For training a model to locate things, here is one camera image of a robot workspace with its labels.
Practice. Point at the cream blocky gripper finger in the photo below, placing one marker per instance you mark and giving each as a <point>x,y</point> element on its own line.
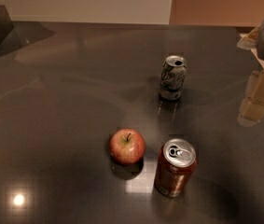
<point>252,107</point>

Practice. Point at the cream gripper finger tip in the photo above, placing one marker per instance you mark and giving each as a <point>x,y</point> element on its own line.
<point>250,40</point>

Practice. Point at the white green 7up can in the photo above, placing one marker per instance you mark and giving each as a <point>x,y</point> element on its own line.
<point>172,77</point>

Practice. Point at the red soda can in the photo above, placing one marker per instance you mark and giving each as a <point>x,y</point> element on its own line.
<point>177,162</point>

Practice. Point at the red apple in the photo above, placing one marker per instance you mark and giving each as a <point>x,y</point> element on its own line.
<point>127,146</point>

